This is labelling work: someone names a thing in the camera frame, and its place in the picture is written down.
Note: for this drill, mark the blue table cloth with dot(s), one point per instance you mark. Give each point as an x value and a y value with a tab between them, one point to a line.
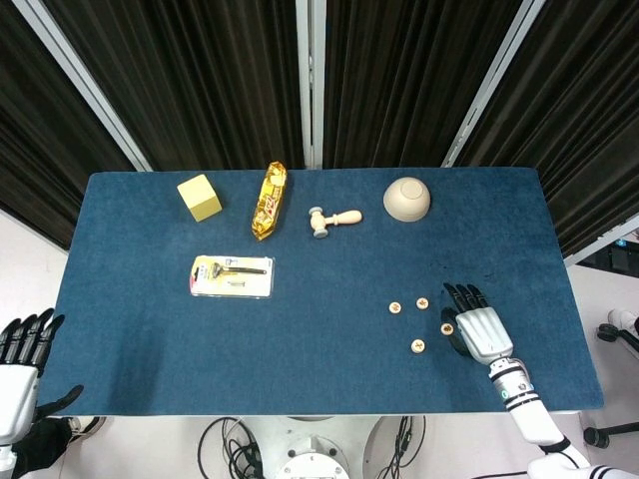
319	299

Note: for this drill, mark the dark pleated curtain panel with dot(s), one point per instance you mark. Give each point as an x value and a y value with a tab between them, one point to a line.
30	149
199	75
589	125
399	75

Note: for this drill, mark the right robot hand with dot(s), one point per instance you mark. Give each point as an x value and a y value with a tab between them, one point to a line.
481	329

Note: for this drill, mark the black stand foot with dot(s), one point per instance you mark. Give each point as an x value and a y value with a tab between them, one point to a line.
594	435

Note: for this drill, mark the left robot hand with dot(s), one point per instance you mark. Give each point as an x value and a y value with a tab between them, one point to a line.
17	389

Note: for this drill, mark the beige upturned bowl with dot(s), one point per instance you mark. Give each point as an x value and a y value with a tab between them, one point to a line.
407	199

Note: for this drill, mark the yellow cube block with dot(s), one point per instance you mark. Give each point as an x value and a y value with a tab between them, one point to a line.
199	199

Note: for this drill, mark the gold foil snack packet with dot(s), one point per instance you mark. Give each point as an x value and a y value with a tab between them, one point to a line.
269	204

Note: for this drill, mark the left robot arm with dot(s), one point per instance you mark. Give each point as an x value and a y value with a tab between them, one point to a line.
6	461

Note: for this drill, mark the white screen frame post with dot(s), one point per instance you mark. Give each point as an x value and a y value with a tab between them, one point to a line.
80	85
304	85
589	247
491	85

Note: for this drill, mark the razor blister pack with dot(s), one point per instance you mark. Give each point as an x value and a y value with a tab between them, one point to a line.
249	287

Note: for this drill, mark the wooden toy mallet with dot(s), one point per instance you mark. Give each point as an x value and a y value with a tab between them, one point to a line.
344	217

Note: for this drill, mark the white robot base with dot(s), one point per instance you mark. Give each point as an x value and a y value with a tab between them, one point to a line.
314	464

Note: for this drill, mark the dark equipment with blue light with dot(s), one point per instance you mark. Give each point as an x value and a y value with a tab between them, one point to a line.
621	257

